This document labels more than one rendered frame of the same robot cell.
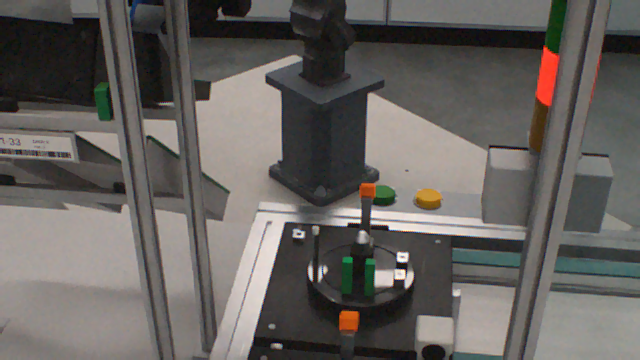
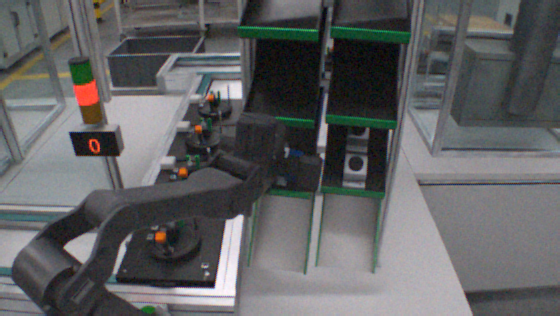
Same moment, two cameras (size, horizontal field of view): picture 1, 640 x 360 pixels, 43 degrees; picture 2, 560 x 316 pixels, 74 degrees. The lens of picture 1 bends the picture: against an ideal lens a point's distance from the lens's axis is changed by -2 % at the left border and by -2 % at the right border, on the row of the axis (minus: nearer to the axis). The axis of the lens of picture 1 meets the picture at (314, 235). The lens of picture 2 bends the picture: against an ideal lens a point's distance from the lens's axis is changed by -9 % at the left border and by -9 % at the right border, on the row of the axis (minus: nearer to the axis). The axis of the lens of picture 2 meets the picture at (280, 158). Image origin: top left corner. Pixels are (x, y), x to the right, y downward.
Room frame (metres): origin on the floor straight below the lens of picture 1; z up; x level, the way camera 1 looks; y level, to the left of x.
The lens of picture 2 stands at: (1.59, 0.12, 1.70)
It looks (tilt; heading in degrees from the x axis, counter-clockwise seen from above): 33 degrees down; 173
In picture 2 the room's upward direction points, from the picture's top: straight up
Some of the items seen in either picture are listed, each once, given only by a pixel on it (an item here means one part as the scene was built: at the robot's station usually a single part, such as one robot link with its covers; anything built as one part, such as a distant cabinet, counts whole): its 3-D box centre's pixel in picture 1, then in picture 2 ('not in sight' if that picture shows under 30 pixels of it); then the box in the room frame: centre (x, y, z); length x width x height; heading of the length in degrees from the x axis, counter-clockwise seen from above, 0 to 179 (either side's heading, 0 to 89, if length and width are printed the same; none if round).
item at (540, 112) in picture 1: (558, 122); (90, 110); (0.69, -0.23, 1.28); 0.05 x 0.05 x 0.05
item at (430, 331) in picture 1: (433, 340); not in sight; (0.72, -0.14, 0.97); 0.05 x 0.05 x 0.04; 83
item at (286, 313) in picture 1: (360, 287); (174, 245); (0.83, -0.06, 0.96); 0.24 x 0.24 x 0.02; 83
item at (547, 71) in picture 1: (567, 74); (86, 91); (0.69, -0.23, 1.33); 0.05 x 0.05 x 0.05
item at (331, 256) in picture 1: (360, 276); (173, 240); (0.83, -0.06, 0.98); 0.14 x 0.14 x 0.02
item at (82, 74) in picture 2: (577, 22); (81, 71); (0.69, -0.23, 1.38); 0.05 x 0.05 x 0.05
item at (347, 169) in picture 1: (324, 128); not in sight; (1.26, -0.02, 0.96); 0.15 x 0.15 x 0.20; 40
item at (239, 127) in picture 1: (302, 194); not in sight; (1.23, 0.02, 0.84); 0.90 x 0.70 x 0.03; 40
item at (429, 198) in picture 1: (428, 200); not in sight; (1.03, -0.17, 0.96); 0.04 x 0.04 x 0.02
